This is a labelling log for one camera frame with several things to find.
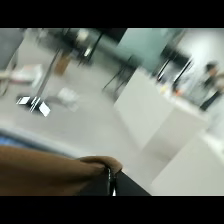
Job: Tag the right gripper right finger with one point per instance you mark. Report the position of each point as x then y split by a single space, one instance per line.
128 187

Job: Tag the person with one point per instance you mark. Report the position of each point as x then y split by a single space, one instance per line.
209 87

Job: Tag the brown garment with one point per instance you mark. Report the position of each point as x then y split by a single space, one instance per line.
43 171

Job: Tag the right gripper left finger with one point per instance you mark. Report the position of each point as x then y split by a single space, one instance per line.
98 186

